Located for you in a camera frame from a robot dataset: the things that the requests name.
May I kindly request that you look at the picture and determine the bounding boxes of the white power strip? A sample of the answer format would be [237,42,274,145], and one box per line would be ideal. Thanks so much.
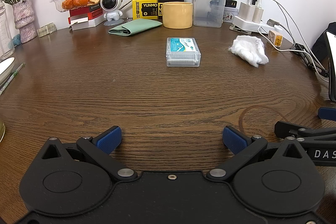
[232,15,284,33]

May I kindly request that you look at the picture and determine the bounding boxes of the white cotton wad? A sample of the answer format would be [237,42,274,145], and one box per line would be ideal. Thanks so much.
[228,35,270,67]

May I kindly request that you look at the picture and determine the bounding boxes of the dark cloth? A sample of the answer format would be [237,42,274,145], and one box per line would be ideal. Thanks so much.
[312,22,336,63]

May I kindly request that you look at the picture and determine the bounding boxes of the white plate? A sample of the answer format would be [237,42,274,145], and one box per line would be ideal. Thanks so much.
[0,57,15,87]

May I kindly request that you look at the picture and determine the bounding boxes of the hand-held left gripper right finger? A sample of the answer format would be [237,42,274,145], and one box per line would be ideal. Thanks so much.
[206,126,307,180]

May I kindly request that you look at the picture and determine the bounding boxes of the red book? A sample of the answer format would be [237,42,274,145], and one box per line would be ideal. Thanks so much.
[69,8,104,18]

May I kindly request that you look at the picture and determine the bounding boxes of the white charger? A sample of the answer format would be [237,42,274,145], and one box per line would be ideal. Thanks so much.
[238,2,254,22]
[252,4,265,23]

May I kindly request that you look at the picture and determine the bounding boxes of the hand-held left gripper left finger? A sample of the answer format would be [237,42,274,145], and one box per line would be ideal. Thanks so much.
[39,126,138,180]

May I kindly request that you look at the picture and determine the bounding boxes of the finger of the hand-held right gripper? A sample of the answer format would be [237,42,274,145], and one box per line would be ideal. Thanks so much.
[274,120,336,147]
[317,107,336,120]

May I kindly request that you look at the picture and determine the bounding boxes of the pink speckled vase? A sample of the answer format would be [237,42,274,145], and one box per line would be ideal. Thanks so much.
[13,0,38,43]

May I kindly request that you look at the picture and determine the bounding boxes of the tall glass jar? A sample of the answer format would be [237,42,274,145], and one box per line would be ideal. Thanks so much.
[0,1,16,62]

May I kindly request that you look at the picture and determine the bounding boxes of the yellow black battery box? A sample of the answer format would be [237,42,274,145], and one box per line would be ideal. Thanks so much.
[132,0,185,20]

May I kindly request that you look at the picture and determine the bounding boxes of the green folded cloth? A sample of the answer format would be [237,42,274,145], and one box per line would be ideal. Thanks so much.
[108,18,163,37]

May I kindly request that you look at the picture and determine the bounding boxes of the black phone stand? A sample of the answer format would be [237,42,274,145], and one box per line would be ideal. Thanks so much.
[294,43,329,79]

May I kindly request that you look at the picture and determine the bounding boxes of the clear container with white lid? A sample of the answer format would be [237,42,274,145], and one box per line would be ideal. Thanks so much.
[190,0,228,28]

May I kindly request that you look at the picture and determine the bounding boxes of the yellow round cup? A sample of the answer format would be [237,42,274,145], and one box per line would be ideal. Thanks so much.
[162,2,194,29]

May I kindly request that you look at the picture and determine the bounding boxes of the red and white box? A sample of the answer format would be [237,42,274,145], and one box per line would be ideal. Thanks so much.
[68,15,105,31]

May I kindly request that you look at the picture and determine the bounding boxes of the white astronaut figurine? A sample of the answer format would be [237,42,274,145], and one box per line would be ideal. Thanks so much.
[100,0,125,26]

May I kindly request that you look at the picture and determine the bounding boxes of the clear floss pick box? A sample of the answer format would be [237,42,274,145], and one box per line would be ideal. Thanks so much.
[166,37,202,67]

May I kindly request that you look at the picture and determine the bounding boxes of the small printed tin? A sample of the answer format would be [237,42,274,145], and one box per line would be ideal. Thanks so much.
[223,7,239,23]

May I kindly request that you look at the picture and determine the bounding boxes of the black cased phone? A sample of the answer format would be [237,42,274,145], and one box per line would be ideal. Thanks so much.
[323,30,336,103]

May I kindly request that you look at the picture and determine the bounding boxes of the looped white cable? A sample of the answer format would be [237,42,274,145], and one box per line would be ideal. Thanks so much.
[257,26,298,52]

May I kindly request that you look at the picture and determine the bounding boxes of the green patterned pen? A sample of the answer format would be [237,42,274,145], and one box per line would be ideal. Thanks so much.
[0,63,26,96]

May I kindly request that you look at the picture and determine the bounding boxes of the small clear box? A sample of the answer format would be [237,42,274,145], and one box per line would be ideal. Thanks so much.
[37,22,58,38]

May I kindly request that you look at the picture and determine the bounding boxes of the yellow cube adapter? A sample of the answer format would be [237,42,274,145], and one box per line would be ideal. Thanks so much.
[268,31,284,47]

